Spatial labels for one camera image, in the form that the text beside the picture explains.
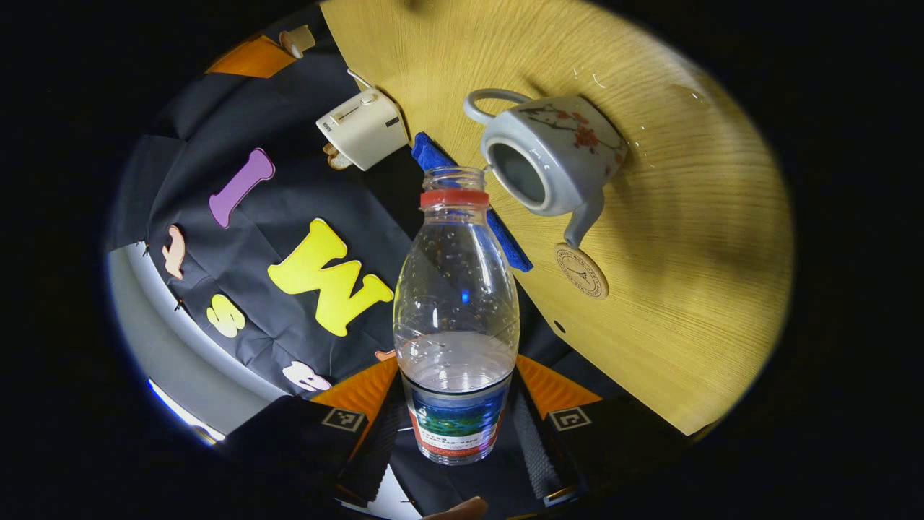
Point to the black backdrop cloth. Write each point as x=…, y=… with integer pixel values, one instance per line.
x=188, y=123

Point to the white floral teacup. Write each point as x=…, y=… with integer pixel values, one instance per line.
x=570, y=159

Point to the white toaster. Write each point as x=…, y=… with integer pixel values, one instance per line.
x=364, y=130

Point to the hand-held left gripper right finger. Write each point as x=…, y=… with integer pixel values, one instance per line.
x=534, y=448

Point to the clear plastic water bottle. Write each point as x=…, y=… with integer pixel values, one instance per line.
x=455, y=325

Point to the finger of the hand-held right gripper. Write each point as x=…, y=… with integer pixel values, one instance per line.
x=253, y=59

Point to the blue folded towel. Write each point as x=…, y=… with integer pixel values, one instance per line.
x=509, y=245

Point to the round wooden coaster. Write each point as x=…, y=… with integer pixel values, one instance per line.
x=581, y=271

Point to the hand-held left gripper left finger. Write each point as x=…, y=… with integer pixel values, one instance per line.
x=375, y=448

